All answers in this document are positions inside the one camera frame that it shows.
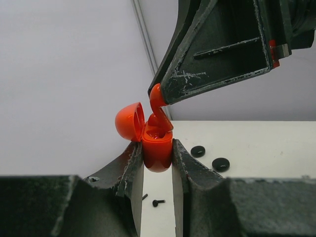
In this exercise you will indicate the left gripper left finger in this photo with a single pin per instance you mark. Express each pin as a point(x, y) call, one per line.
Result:
point(107, 203)

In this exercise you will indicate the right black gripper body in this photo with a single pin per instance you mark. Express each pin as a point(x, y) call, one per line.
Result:
point(286, 25)

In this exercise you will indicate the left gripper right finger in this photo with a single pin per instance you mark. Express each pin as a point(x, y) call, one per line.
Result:
point(209, 205)

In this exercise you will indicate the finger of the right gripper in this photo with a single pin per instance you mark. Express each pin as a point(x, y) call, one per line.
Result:
point(170, 49)
point(227, 41)

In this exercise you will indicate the red charging case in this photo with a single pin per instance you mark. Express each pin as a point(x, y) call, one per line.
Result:
point(156, 144)

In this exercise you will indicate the red earbud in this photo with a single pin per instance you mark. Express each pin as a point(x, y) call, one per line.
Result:
point(157, 103)

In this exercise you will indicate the black charging case lower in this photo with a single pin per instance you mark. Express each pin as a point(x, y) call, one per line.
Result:
point(221, 164)

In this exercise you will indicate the black charging case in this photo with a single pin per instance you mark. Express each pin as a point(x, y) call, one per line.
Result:
point(198, 151)
point(221, 164)

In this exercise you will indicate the black charging case upper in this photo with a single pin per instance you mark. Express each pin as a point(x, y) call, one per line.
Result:
point(198, 151)

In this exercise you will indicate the black earbud small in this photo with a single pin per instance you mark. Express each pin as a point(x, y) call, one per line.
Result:
point(156, 202)

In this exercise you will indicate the left aluminium frame post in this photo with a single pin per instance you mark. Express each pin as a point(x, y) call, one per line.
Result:
point(145, 35)

